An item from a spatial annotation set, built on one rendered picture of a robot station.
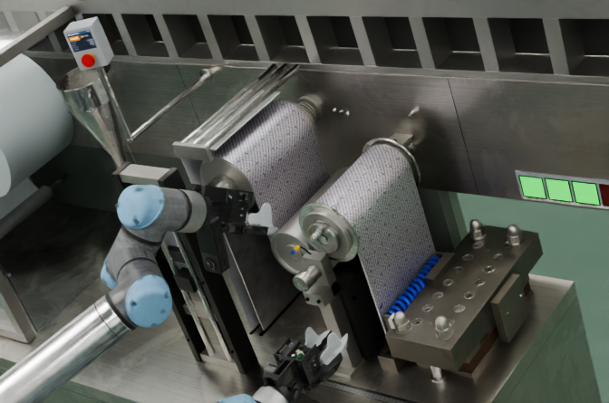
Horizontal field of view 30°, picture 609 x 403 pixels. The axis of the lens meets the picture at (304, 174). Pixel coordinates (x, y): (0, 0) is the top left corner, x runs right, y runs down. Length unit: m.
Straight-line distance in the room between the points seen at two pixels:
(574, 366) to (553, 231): 1.71
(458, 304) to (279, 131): 0.54
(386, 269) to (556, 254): 1.86
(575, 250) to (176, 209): 2.48
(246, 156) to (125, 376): 0.68
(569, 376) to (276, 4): 1.06
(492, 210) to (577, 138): 2.25
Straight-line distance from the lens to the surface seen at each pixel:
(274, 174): 2.47
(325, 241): 2.33
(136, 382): 2.77
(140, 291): 1.84
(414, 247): 2.51
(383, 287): 2.43
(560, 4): 2.17
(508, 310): 2.45
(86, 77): 2.86
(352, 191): 2.35
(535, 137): 2.36
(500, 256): 2.52
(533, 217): 4.44
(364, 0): 2.40
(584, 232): 4.31
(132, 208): 1.93
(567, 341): 2.63
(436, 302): 2.44
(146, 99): 3.05
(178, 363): 2.77
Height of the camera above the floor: 2.50
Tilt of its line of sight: 29 degrees down
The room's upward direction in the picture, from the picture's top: 19 degrees counter-clockwise
